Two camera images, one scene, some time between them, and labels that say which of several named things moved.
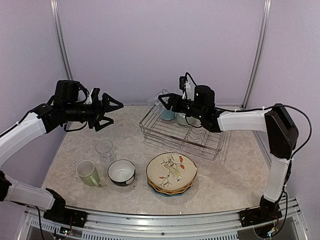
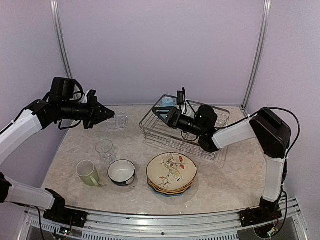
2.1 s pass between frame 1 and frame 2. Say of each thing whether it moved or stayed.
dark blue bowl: stayed
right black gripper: moved
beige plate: stayed
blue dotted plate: stayed
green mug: stayed
